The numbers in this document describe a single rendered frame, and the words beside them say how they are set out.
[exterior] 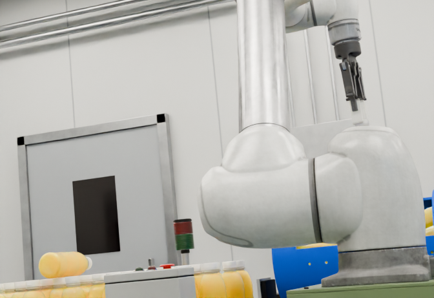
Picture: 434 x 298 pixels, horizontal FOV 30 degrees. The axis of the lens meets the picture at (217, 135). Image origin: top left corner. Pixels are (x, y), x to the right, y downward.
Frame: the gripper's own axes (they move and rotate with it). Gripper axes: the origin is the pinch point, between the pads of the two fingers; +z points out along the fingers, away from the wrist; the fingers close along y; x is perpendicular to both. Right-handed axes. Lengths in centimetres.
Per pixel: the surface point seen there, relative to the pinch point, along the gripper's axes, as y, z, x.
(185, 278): -50, 38, 35
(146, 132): 275, -59, 239
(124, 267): 267, 34, 267
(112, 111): 277, -81, 266
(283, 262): -32, 37, 16
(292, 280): -31, 42, 15
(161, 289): -54, 39, 39
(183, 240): 10, 27, 68
